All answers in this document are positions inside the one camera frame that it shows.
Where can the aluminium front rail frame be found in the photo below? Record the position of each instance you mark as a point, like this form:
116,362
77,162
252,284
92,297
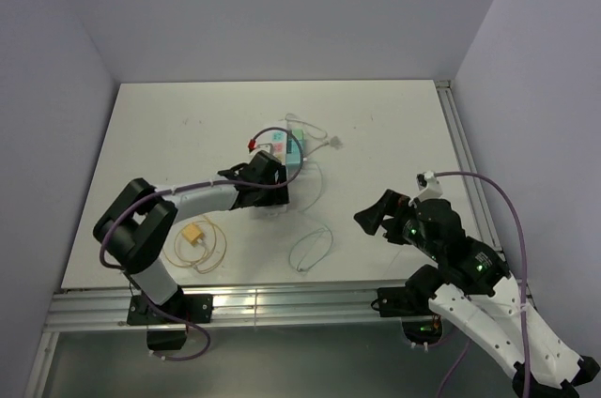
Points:
294,304

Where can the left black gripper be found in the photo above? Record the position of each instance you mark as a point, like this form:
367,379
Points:
277,195

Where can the light blue charger plug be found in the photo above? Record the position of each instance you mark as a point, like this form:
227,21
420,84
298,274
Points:
294,160

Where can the green usb charger plug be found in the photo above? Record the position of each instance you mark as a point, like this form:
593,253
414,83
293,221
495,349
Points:
299,134

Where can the yellow charger plug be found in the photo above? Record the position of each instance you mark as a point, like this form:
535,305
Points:
193,234

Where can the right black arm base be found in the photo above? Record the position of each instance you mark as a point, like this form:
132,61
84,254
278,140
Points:
419,324

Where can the white multicolour power strip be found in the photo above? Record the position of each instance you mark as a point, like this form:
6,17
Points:
280,139

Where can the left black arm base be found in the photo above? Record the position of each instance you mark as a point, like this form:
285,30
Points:
164,313

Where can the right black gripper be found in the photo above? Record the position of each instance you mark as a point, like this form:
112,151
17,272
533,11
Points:
370,217

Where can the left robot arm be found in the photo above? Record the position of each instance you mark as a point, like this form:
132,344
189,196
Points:
133,230

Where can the aluminium right rail frame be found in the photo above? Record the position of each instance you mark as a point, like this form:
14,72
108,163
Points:
475,187

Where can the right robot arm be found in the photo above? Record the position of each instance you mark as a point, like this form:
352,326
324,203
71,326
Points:
469,284

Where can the teal usb charger plug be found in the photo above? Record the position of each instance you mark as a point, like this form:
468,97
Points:
294,148

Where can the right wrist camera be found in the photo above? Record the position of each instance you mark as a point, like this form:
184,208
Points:
429,186

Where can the aluminium rail frame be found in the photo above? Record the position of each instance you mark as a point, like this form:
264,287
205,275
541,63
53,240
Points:
294,304
475,187

